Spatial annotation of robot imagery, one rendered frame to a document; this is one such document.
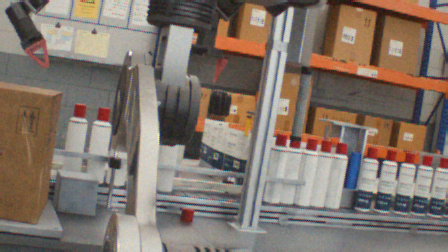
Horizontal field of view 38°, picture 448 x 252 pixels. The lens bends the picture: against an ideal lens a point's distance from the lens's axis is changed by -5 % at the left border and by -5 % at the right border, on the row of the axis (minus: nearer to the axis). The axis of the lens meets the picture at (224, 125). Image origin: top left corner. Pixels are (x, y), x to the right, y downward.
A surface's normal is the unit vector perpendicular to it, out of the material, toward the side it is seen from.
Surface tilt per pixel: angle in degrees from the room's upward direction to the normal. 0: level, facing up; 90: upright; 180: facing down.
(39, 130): 90
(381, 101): 90
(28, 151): 90
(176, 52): 90
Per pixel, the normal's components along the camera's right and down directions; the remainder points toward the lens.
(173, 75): 0.24, 0.09
